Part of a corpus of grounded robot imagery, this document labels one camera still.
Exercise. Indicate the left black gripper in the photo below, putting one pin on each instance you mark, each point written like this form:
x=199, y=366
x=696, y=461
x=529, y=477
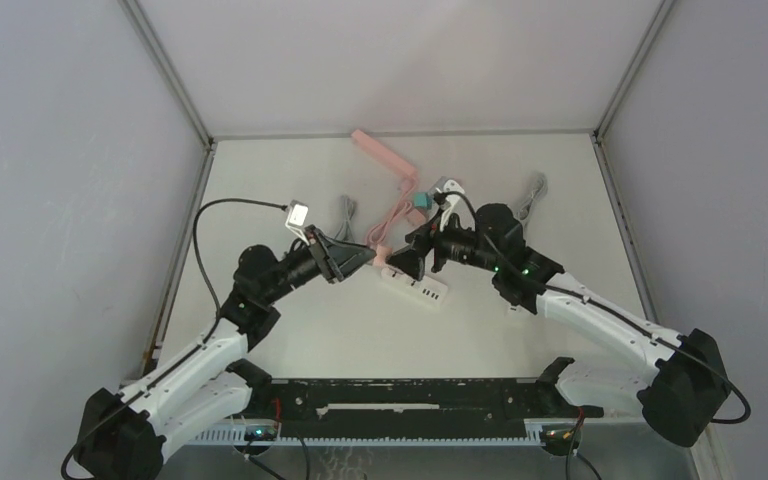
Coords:
x=335, y=260

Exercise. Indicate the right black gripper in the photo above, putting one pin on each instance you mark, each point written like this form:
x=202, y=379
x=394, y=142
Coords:
x=428, y=238

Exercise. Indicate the pink plug adapter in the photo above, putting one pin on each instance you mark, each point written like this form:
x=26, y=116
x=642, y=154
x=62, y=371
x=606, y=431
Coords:
x=416, y=217
x=382, y=252

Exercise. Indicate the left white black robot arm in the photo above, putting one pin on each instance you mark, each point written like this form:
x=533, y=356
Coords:
x=134, y=432

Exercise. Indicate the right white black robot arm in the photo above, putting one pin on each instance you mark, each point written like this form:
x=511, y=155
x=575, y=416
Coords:
x=676, y=382

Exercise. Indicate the teal plug adapter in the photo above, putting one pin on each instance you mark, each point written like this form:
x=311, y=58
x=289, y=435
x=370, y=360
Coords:
x=422, y=200

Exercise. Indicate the pink power strip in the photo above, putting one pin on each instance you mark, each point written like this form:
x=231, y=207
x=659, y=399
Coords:
x=383, y=155

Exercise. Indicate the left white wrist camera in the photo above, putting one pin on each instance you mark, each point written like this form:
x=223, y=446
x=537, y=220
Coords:
x=295, y=220

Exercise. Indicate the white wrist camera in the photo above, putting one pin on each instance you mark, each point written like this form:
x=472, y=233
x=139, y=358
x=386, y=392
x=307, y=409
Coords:
x=447, y=194
x=295, y=220

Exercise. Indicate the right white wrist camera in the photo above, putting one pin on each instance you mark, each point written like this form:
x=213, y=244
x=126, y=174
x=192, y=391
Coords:
x=447, y=194

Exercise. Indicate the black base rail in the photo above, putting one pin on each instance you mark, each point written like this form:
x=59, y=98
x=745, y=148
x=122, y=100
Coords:
x=418, y=406

